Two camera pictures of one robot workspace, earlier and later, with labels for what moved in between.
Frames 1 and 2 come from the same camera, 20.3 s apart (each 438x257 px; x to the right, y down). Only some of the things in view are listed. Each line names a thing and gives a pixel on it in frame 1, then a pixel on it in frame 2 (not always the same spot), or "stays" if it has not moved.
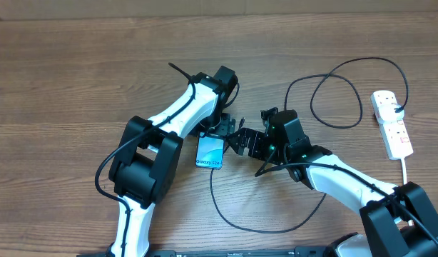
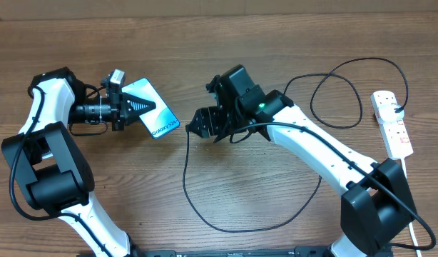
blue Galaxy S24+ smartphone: (210, 150) → (159, 121)
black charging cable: (338, 128) → (287, 83)
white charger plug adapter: (388, 114) stays
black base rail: (299, 251) stays
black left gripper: (227, 126) → (121, 103)
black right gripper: (256, 136) → (209, 118)
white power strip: (395, 133) stays
